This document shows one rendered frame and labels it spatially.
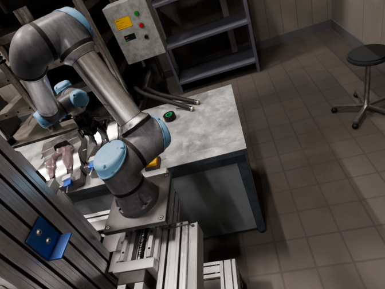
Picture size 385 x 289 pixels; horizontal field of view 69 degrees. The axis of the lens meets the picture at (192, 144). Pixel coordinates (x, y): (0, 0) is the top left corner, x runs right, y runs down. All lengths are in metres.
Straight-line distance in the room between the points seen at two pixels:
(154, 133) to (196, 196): 0.85
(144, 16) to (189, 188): 1.18
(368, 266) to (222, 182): 0.91
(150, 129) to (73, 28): 0.37
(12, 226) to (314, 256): 1.61
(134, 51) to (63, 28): 1.28
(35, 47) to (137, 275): 0.70
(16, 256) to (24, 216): 0.09
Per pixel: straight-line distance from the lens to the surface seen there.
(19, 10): 2.60
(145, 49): 2.17
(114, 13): 2.14
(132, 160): 0.89
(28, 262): 0.80
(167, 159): 1.53
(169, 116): 1.81
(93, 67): 0.93
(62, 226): 0.89
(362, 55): 2.59
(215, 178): 1.60
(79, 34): 0.95
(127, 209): 0.96
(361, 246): 2.00
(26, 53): 0.93
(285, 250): 1.97
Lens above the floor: 1.71
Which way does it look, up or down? 36 degrees down
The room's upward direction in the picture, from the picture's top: 23 degrees counter-clockwise
